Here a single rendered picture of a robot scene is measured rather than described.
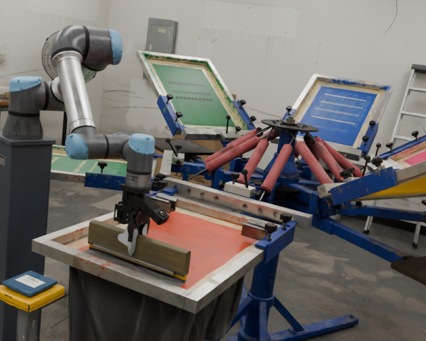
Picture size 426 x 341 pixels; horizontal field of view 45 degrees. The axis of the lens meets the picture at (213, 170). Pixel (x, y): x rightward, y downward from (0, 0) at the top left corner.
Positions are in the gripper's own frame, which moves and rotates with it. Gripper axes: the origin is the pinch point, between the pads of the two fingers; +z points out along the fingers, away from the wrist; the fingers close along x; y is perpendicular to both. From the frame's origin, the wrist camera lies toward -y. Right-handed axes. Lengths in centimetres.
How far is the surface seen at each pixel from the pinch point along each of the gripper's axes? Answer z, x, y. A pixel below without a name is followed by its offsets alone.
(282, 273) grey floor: 99, -248, 24
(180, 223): 4.8, -44.6, 9.9
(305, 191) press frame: -2, -117, -18
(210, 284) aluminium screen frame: 1.6, 2.4, -27.0
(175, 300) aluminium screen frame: 3.5, 13.6, -22.4
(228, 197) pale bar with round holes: -3, -68, 2
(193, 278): 5.2, -4.9, -18.0
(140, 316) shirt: 18.3, 4.0, -6.1
